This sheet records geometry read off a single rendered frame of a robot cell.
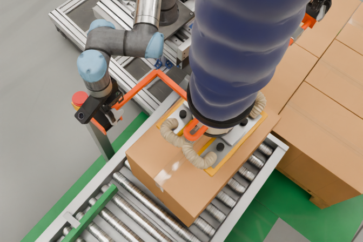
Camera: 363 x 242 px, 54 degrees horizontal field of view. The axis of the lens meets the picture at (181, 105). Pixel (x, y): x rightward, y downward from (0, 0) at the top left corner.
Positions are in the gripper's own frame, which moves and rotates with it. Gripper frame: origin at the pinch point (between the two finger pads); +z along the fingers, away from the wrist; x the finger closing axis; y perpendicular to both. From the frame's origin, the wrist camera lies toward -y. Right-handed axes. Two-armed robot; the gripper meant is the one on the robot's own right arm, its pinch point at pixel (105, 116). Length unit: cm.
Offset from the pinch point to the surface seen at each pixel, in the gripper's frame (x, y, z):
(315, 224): -105, 65, 125
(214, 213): -50, 14, 71
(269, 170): -57, 50, 66
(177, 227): -41, -3, 70
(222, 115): -32.7, 21.4, -18.7
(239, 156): -42, 32, 30
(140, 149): -9.6, 5.4, 30.5
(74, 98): 24.3, 0.7, 21.4
